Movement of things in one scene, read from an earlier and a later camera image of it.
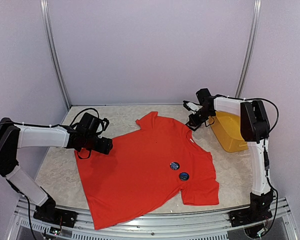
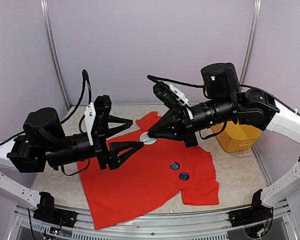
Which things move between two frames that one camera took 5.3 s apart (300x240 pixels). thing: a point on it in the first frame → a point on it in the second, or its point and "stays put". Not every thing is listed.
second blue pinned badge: [184, 176] stays put
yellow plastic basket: [227, 128] stays put
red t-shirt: [151, 165] stays put
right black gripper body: [204, 115] → [188, 129]
